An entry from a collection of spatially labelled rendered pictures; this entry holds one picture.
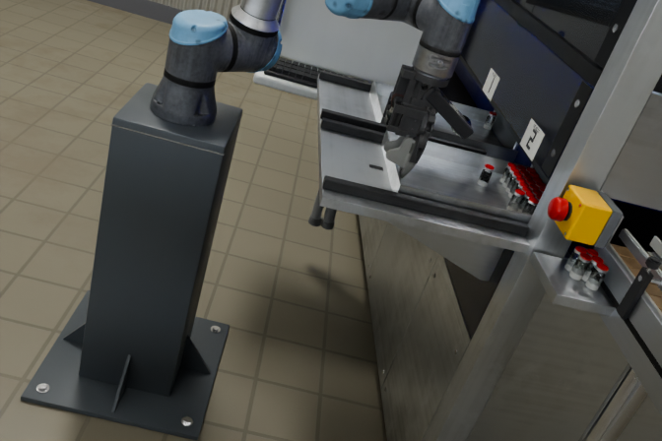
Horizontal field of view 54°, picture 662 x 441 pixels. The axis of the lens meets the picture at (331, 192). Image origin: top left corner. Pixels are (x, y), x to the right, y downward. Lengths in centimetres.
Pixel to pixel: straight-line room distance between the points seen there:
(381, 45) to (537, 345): 109
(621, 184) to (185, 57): 91
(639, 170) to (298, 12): 119
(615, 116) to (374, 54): 107
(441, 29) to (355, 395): 128
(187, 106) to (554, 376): 97
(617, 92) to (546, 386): 64
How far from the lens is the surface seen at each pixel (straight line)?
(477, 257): 136
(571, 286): 120
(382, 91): 177
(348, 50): 210
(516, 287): 130
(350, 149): 138
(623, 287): 120
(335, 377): 212
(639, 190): 127
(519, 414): 153
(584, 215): 114
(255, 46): 154
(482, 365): 141
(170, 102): 150
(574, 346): 144
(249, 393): 199
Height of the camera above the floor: 141
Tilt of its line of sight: 27 degrees down
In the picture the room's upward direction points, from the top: 18 degrees clockwise
